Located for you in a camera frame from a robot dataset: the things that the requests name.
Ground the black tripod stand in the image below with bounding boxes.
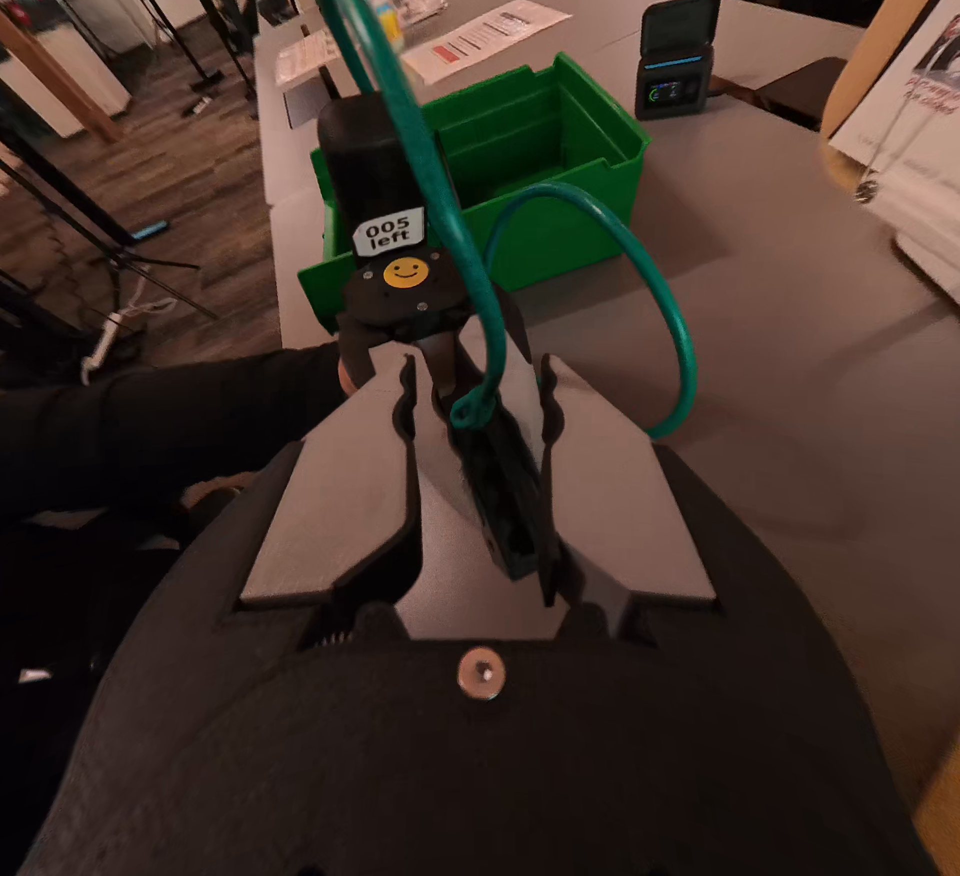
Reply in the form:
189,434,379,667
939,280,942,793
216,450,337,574
0,129,220,356

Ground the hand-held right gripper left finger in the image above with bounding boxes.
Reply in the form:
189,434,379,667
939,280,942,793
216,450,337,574
238,353,425,609

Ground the person's left forearm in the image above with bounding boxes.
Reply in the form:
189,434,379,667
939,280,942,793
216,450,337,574
0,342,344,526

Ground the white paper sheet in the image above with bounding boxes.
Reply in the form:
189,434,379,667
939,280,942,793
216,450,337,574
401,0,573,86
273,34,340,88

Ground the metal page holder wire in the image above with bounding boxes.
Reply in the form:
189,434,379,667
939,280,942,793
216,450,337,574
853,58,948,206

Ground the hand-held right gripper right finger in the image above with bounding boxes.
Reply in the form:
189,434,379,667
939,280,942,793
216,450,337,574
538,353,719,639

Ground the wooden support post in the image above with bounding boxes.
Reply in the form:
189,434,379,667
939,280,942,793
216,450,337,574
0,12,125,144

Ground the white cabinet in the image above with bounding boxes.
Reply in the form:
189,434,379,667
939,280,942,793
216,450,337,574
0,27,134,140

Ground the green plastic bin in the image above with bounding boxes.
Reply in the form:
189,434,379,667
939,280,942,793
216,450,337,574
297,51,652,337

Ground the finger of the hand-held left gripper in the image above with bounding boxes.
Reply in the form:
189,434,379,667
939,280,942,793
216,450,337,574
372,339,490,541
457,327,546,474

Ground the black network switch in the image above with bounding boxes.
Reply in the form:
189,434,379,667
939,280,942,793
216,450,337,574
448,396,562,582

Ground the green ethernet cable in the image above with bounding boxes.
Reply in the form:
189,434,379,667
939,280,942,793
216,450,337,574
303,0,700,441

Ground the instruction sheet on stand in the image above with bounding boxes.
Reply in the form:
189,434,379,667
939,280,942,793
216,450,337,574
821,0,960,142

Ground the printed instruction sheet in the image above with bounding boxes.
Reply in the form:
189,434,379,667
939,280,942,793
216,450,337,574
828,0,960,277

